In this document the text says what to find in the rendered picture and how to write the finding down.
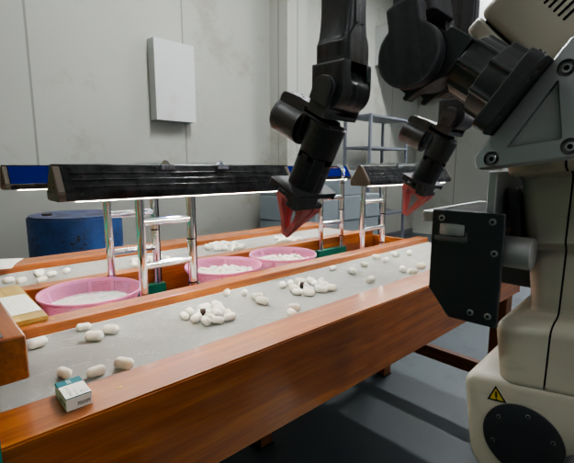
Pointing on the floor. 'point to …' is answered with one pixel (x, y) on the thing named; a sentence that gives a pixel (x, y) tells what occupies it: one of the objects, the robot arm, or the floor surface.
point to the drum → (69, 231)
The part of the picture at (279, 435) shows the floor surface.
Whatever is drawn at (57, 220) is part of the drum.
